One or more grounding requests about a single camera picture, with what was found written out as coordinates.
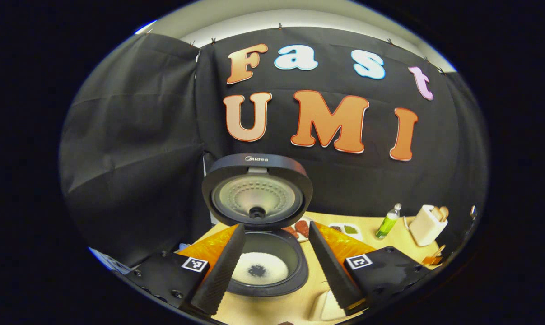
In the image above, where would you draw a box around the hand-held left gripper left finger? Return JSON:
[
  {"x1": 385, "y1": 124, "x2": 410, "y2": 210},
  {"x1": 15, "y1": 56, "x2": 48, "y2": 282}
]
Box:
[{"x1": 132, "y1": 223, "x2": 247, "y2": 316}]

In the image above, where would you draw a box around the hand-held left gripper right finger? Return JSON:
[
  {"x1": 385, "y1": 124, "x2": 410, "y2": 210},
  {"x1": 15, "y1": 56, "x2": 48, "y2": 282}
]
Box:
[{"x1": 308, "y1": 220, "x2": 431, "y2": 316}]

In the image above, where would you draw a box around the white rice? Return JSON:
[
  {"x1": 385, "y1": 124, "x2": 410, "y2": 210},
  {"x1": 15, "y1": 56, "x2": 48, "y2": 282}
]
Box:
[{"x1": 232, "y1": 252, "x2": 289, "y2": 285}]

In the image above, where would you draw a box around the black and steel rice cooker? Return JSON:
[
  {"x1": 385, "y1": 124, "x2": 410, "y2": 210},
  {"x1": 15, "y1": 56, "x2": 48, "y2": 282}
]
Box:
[{"x1": 202, "y1": 153, "x2": 313, "y2": 297}]

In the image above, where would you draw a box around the white toaster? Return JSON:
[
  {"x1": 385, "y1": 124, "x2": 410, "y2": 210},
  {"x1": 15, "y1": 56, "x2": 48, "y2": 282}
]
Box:
[{"x1": 409, "y1": 205, "x2": 444, "y2": 247}]

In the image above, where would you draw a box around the clear plastic container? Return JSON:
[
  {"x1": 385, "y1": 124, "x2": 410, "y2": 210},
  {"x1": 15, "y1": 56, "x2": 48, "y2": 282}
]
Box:
[{"x1": 308, "y1": 289, "x2": 347, "y2": 322}]

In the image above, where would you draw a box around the white divided bean dish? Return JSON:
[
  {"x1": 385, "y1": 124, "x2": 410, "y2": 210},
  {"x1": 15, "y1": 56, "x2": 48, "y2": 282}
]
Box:
[{"x1": 329, "y1": 223, "x2": 362, "y2": 242}]

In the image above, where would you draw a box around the green drink bottle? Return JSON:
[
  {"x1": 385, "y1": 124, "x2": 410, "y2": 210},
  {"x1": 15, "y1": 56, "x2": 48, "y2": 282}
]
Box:
[{"x1": 375, "y1": 203, "x2": 402, "y2": 239}]

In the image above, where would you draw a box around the round white plate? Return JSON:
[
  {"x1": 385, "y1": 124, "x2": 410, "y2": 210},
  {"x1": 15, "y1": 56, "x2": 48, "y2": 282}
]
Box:
[{"x1": 285, "y1": 216, "x2": 312, "y2": 243}]

